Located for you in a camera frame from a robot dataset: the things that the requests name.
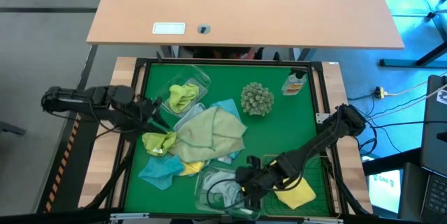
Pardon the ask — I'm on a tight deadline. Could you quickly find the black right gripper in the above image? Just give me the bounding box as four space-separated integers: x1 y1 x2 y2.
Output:
234 154 280 216

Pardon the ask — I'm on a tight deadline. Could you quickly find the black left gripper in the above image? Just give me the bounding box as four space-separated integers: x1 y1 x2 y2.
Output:
134 96 171 135

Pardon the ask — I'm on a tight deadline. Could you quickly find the grey microfiber towel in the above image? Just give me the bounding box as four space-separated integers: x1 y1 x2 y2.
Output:
201 170 245 208

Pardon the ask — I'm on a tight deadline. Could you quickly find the lime green microfiber towel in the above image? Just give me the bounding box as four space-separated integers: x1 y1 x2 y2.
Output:
141 131 178 158
168 83 200 114

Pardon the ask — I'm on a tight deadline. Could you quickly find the teal blue microfiber towel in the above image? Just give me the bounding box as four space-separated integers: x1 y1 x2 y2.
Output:
138 154 185 191

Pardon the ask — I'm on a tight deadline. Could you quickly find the large yellow microfiber towel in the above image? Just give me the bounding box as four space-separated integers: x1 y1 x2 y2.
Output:
274 177 317 210

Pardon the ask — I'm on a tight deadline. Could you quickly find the pale blue microfiber towel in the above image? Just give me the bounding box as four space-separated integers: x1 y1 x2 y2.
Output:
173 103 207 133

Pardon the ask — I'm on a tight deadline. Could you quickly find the large sage green towel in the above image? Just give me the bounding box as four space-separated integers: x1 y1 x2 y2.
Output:
169 106 248 164

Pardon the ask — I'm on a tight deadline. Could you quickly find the small yellow microfiber towel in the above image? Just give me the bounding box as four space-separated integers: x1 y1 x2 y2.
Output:
179 160 206 177

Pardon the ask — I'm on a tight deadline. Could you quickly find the large clear plastic container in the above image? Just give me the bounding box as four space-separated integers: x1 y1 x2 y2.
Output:
193 160 263 221

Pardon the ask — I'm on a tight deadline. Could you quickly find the small clear plastic container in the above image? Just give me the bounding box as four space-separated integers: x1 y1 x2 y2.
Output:
156 65 212 119

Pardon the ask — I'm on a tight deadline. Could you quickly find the spiky green ball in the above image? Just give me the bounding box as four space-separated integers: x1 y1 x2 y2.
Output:
240 82 275 117

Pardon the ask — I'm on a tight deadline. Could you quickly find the white rectangular desk plate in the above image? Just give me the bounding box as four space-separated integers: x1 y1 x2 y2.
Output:
152 22 186 36

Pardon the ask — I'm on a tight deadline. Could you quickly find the silver aluminium bar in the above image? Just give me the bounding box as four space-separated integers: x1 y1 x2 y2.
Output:
110 212 345 224

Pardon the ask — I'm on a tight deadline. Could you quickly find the person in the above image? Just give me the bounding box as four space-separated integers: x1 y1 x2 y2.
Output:
183 45 263 61

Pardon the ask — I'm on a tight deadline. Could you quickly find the black orange hazard strip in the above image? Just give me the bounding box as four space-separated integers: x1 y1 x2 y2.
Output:
44 115 80 214

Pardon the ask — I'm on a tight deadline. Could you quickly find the clear bottle orange label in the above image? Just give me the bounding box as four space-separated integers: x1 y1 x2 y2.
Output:
281 68 308 96

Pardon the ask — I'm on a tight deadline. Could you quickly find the white screen green logo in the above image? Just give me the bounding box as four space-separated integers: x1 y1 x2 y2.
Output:
368 169 402 214

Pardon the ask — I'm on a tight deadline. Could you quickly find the light wooden desk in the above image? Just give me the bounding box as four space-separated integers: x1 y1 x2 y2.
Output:
86 0 405 50

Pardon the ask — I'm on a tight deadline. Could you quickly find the black laptop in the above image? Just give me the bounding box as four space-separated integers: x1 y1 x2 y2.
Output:
418 74 447 224

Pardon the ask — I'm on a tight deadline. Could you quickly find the black metal table frame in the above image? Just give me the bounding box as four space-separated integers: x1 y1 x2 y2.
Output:
106 56 350 218

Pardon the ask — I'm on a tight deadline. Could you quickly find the copper wire basket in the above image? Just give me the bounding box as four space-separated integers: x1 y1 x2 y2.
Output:
260 154 332 218

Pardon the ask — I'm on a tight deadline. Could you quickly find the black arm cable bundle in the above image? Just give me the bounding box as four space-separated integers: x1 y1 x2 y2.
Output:
83 135 138 211
323 156 372 217

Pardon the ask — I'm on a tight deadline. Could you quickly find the round grey cable grommet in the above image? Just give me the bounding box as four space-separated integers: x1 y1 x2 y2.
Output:
196 23 212 36

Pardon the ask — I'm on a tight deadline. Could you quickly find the black floor cable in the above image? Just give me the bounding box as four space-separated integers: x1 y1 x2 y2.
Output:
369 120 447 129

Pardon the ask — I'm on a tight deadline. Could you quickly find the white floor cable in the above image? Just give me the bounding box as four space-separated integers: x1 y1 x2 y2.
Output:
383 72 447 98

